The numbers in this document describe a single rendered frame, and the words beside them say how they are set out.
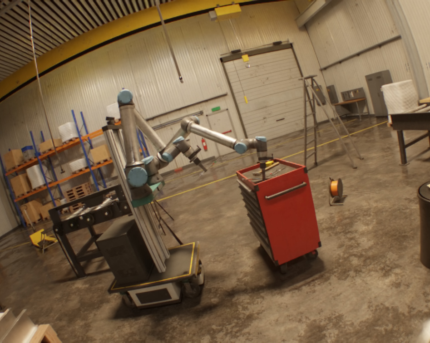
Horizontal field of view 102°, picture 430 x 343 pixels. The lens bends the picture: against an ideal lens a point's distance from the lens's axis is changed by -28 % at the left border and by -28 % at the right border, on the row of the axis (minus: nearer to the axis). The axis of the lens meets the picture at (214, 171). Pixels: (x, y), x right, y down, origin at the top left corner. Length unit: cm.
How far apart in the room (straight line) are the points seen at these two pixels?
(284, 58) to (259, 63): 153
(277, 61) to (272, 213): 1202
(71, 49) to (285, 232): 955
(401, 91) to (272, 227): 677
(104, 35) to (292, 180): 883
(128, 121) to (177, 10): 812
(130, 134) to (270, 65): 1192
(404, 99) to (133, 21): 953
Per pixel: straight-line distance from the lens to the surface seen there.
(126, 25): 969
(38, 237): 827
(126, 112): 184
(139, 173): 178
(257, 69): 1303
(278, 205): 199
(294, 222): 210
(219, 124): 1214
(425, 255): 220
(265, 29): 1411
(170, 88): 1235
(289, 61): 1384
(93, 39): 991
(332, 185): 341
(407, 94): 833
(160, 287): 232
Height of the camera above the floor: 146
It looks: 10 degrees down
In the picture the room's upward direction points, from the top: 18 degrees counter-clockwise
